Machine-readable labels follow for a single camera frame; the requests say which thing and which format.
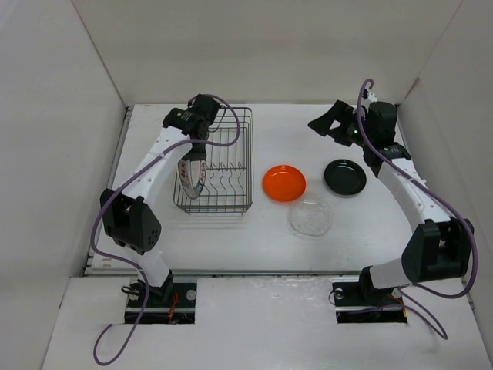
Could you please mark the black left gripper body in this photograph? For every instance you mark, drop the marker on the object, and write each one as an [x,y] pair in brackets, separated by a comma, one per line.
[197,153]

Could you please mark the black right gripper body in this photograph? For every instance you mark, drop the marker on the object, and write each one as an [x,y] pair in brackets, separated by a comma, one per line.
[370,136]

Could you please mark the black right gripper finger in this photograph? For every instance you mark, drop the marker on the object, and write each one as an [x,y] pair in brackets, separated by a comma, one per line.
[342,134]
[322,125]

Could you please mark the white plate with dark rim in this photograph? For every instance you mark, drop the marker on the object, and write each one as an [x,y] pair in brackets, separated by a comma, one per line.
[198,164]

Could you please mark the white plate with red characters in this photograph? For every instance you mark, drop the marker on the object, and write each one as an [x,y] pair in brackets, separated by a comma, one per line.
[186,179]

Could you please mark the orange plastic plate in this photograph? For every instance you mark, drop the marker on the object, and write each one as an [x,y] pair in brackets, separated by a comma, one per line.
[284,183]

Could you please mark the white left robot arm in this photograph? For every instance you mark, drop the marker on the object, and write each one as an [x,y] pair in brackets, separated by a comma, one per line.
[179,150]

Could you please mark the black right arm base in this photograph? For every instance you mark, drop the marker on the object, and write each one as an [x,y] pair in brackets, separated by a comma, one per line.
[354,306]

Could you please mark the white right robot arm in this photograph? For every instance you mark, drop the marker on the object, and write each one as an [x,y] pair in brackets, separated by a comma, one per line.
[442,245]

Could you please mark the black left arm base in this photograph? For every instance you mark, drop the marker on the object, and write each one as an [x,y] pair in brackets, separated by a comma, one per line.
[179,308]

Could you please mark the black plate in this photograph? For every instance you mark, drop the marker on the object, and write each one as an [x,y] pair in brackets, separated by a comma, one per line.
[345,177]

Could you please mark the clear glass plate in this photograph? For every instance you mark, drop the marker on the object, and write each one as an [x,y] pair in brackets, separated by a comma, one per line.
[311,217]

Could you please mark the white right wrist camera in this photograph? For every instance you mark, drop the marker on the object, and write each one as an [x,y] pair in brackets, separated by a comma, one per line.
[368,97]

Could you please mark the grey wire dish rack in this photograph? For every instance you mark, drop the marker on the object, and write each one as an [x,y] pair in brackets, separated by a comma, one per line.
[228,186]

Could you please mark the aluminium table edge rail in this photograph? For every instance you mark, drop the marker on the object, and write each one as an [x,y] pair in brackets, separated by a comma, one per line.
[127,271]

